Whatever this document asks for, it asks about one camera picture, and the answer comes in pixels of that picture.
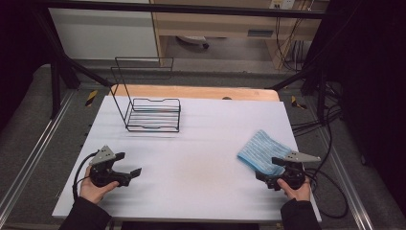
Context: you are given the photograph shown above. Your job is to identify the person's left hand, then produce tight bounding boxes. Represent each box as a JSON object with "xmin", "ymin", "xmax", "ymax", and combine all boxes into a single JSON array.
[{"xmin": 79, "ymin": 166, "xmax": 120, "ymax": 205}]

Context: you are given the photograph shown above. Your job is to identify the white cabinet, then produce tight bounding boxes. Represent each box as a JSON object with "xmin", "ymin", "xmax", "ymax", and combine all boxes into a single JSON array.
[{"xmin": 49, "ymin": 8, "xmax": 159, "ymax": 60}]

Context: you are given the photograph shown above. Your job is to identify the wooden desk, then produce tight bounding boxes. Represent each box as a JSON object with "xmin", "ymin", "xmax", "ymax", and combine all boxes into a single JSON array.
[{"xmin": 149, "ymin": 0, "xmax": 329, "ymax": 70}]

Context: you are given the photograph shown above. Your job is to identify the hanging black cables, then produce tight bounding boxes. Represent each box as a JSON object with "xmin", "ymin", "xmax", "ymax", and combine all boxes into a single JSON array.
[{"xmin": 276, "ymin": 15, "xmax": 307, "ymax": 71}]

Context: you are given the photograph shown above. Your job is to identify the black metal stand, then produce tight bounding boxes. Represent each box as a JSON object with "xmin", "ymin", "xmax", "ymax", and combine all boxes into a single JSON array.
[
  {"xmin": 33, "ymin": 9, "xmax": 113, "ymax": 119},
  {"xmin": 269, "ymin": 63, "xmax": 329, "ymax": 124}
]

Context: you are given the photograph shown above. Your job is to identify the aluminium rail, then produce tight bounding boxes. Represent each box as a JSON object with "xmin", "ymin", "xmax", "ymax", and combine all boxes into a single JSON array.
[
  {"xmin": 319, "ymin": 127, "xmax": 374, "ymax": 230},
  {"xmin": 0, "ymin": 90, "xmax": 76, "ymax": 219}
]

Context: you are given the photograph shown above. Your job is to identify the person's right hand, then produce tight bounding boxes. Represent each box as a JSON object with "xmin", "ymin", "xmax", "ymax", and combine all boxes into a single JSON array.
[{"xmin": 277, "ymin": 178, "xmax": 312, "ymax": 202}]

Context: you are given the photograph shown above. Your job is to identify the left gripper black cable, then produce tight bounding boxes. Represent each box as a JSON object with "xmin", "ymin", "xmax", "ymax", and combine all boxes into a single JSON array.
[{"xmin": 72, "ymin": 152, "xmax": 99, "ymax": 202}]

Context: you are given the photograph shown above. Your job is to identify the white wall socket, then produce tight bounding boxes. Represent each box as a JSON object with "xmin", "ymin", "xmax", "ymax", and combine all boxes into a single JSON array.
[{"xmin": 269, "ymin": 0, "xmax": 296, "ymax": 10}]

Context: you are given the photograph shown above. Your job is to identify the blue striped cloth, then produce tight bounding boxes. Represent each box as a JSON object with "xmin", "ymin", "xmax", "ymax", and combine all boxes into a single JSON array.
[{"xmin": 237, "ymin": 128, "xmax": 293, "ymax": 176}]

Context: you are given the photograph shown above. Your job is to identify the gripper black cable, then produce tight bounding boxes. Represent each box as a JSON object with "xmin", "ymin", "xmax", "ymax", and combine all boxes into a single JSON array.
[
  {"xmin": 304, "ymin": 167, "xmax": 350, "ymax": 219},
  {"xmin": 72, "ymin": 152, "xmax": 99, "ymax": 202}
]

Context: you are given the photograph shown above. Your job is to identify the black metal crossbar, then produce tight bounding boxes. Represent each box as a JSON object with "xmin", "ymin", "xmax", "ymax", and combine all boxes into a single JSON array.
[{"xmin": 32, "ymin": 1, "xmax": 329, "ymax": 19}]

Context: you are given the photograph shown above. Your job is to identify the yellow black tape strip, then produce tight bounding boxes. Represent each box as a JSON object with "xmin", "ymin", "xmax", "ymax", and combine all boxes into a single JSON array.
[
  {"xmin": 85, "ymin": 90, "xmax": 99, "ymax": 107},
  {"xmin": 290, "ymin": 95, "xmax": 307, "ymax": 110}
]

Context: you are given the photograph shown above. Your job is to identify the bundle of black floor cables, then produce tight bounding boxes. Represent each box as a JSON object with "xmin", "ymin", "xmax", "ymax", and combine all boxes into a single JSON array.
[{"xmin": 291, "ymin": 82, "xmax": 343, "ymax": 135}]

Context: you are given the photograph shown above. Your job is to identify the black wire rack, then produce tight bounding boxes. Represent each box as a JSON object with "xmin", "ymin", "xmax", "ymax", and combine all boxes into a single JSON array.
[{"xmin": 110, "ymin": 57, "xmax": 182, "ymax": 133}]

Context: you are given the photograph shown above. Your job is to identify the office chair base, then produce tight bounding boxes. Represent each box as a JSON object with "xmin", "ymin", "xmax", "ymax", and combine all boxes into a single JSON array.
[{"xmin": 176, "ymin": 35, "xmax": 210, "ymax": 50}]

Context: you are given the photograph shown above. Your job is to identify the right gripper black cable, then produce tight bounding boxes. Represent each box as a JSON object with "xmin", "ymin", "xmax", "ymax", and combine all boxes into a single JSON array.
[{"xmin": 304, "ymin": 167, "xmax": 350, "ymax": 219}]

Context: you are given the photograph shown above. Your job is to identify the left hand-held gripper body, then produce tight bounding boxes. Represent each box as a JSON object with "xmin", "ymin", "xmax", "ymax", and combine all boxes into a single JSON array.
[{"xmin": 89, "ymin": 145, "xmax": 132, "ymax": 188}]

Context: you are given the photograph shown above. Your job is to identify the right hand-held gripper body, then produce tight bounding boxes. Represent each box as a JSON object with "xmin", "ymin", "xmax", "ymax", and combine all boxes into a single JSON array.
[{"xmin": 266, "ymin": 150, "xmax": 322, "ymax": 191}]

